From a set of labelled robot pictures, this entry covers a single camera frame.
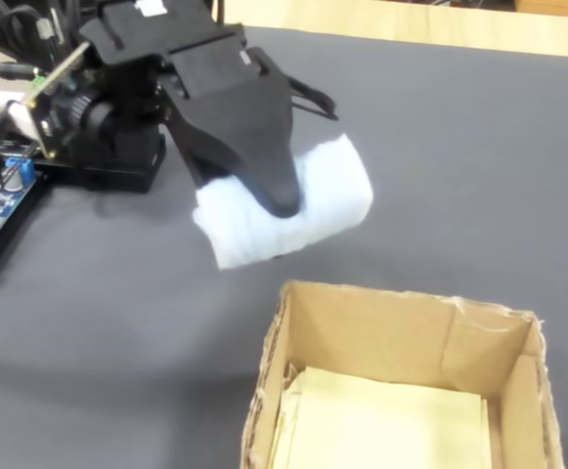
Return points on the grey table mat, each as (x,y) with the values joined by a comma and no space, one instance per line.
(117,317)

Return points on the yellow paper sheets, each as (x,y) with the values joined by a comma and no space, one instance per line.
(386,425)

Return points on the open cardboard box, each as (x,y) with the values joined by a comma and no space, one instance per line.
(362,322)

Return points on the blue circuit board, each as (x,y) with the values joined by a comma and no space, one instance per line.
(0,200)

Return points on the motor controller circuit board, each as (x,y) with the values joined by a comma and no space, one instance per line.
(51,122)

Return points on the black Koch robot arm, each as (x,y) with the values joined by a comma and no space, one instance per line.
(132,122)

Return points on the white cloth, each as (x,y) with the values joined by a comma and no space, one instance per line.
(332,195)

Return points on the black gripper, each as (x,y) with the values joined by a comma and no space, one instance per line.
(215,68)

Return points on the black power plug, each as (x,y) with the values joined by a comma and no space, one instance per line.
(5,71)

